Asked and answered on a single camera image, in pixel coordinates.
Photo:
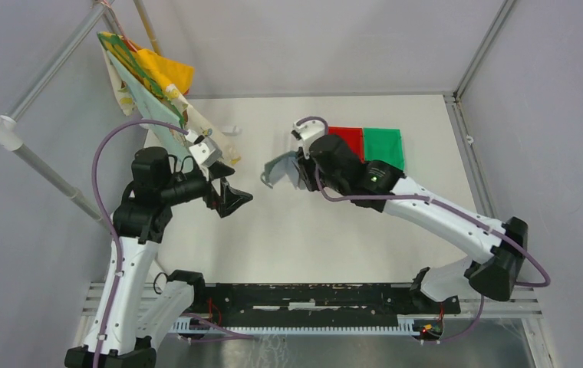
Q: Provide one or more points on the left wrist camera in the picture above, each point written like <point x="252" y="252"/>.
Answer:
<point x="203" y="149"/>

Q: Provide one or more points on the patterned cloth bags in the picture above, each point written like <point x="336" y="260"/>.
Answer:
<point x="155" y="87"/>

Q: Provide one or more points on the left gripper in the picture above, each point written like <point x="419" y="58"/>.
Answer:
<point x="231" y="198"/>

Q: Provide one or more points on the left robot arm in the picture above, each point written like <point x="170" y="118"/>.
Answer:
<point x="120" y="336"/>

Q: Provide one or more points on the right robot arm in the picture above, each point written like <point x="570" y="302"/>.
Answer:
<point x="494" y="250"/>

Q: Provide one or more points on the red plastic bin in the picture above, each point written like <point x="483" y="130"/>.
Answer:
<point x="353" y="136"/>

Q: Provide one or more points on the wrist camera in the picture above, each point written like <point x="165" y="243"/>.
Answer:
<point x="203" y="149"/>
<point x="307" y="130"/>

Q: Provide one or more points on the green leather card holder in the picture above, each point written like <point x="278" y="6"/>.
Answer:
<point x="283" y="166"/>

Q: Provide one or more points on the green plastic bin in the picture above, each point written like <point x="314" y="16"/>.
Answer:
<point x="384" y="145"/>

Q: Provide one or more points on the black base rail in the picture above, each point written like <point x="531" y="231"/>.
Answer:
<point x="316" y="305"/>

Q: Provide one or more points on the white pipe pole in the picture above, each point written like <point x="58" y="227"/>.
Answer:
<point x="14" y="144"/>

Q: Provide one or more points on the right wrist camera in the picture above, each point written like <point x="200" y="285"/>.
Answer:
<point x="307" y="130"/>

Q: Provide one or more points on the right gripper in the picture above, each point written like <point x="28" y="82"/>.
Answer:
<point x="305" y="165"/>

